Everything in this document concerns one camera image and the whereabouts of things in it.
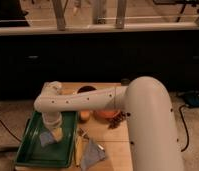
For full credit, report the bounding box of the orange bowl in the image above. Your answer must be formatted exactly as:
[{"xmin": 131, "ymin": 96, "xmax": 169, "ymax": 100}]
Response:
[{"xmin": 95, "ymin": 110, "xmax": 120, "ymax": 119}]

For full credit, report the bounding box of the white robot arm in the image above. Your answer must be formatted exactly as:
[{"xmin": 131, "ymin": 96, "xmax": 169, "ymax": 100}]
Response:
[{"xmin": 34, "ymin": 76, "xmax": 184, "ymax": 171}]

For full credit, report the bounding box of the small dark cup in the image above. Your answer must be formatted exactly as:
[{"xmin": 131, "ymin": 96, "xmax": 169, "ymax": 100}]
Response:
[{"xmin": 121, "ymin": 78, "xmax": 130, "ymax": 86}]

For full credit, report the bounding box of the blue black floor device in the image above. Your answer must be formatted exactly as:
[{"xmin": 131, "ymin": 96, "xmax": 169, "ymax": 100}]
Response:
[{"xmin": 183, "ymin": 92, "xmax": 199, "ymax": 108}]

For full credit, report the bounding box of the dark cabinet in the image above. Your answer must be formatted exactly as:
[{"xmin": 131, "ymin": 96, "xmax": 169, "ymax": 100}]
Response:
[{"xmin": 0, "ymin": 30, "xmax": 199, "ymax": 100}]

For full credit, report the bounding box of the green plastic tray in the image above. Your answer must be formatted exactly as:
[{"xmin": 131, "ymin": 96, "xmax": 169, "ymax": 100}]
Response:
[{"xmin": 15, "ymin": 111, "xmax": 78, "ymax": 168}]

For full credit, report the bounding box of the black cable left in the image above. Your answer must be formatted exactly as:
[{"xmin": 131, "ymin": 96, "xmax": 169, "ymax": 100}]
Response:
[{"xmin": 0, "ymin": 112, "xmax": 23, "ymax": 144}]

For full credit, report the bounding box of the grey folded cloth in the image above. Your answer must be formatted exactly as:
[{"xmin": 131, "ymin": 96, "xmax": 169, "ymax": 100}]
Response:
[{"xmin": 80, "ymin": 139, "xmax": 106, "ymax": 171}]

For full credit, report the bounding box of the black floor cable right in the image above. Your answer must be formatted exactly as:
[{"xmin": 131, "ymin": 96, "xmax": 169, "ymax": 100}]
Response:
[{"xmin": 178, "ymin": 104, "xmax": 191, "ymax": 153}]

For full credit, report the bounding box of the small orange fruit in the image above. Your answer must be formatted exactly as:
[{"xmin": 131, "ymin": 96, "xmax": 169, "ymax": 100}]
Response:
[{"xmin": 80, "ymin": 111, "xmax": 90, "ymax": 122}]

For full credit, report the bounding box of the dark brown toy pile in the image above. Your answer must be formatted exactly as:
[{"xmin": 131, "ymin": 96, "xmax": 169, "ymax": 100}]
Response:
[{"xmin": 109, "ymin": 112, "xmax": 126, "ymax": 129}]

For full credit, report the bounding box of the yellow corn cob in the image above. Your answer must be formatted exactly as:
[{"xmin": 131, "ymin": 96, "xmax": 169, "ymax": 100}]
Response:
[{"xmin": 75, "ymin": 136, "xmax": 83, "ymax": 167}]

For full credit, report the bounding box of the dark brown bowl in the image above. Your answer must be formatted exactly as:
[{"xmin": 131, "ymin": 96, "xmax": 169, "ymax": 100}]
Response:
[{"xmin": 77, "ymin": 86, "xmax": 96, "ymax": 93}]

